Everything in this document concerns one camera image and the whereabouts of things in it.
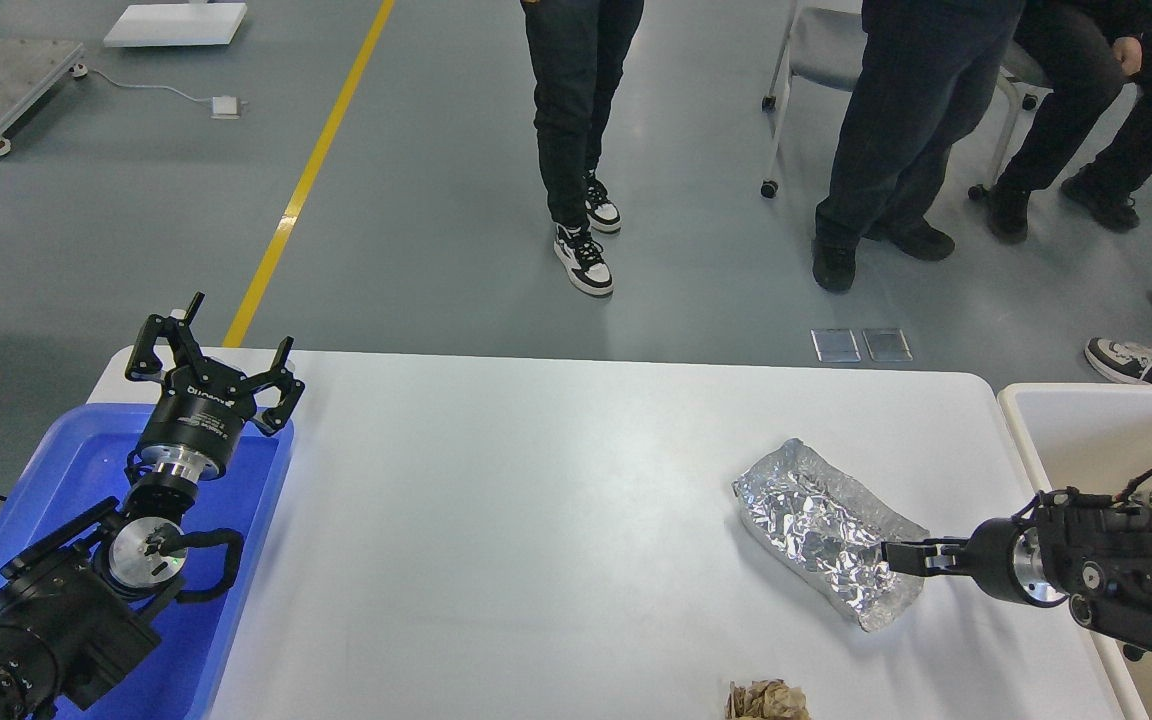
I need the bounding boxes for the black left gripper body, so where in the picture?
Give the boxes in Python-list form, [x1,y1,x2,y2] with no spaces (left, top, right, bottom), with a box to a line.
[138,363,256,482]

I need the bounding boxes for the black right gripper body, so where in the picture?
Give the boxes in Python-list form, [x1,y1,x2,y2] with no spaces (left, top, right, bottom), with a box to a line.
[956,518,1068,607]

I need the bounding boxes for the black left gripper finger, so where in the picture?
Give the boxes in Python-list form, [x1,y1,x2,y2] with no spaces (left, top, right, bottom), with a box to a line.
[126,293,207,382]
[242,338,306,437]

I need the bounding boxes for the silver foil bag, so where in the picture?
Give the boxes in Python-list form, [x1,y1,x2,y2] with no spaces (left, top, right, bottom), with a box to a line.
[732,438,931,632]

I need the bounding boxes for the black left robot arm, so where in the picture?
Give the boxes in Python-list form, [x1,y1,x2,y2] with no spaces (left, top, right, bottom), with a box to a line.
[0,293,305,719]

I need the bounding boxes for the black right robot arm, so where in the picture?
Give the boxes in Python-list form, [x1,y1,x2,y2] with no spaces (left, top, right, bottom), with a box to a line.
[881,470,1152,661]

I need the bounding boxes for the blue plastic bin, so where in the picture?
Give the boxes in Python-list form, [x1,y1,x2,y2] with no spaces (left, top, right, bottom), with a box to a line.
[0,402,295,720]

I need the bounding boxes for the beige plastic bin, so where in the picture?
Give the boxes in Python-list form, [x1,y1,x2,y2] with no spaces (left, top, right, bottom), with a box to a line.
[998,382,1152,719]

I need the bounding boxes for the right floor metal plate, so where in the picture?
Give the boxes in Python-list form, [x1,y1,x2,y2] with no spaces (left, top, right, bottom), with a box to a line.
[861,328,914,363]

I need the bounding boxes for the floor metal plate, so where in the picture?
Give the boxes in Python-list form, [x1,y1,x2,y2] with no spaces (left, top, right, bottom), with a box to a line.
[861,328,914,363]
[812,328,861,364]

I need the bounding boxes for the crumpled brown paper ball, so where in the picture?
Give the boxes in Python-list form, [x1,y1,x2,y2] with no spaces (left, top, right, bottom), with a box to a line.
[723,679,810,719]

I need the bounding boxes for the left floor metal plate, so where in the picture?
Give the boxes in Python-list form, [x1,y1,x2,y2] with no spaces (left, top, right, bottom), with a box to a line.
[812,328,861,364]

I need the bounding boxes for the black white sneaker foot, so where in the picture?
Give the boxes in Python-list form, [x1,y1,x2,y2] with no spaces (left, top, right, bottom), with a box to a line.
[1085,230,1152,389]

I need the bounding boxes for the white floor platform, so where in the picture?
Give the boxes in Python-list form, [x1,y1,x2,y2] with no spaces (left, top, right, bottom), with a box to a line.
[103,1,248,47]

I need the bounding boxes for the person in black jeans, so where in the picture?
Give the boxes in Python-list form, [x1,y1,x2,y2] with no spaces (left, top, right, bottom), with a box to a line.
[520,1,644,297]

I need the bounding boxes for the person in dark trousers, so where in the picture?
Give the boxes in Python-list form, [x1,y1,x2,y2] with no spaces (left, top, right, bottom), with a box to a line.
[812,1,1024,293]

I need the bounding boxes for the white power adapter with cable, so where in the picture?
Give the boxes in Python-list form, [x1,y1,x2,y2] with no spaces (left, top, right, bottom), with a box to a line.
[70,65,247,120]

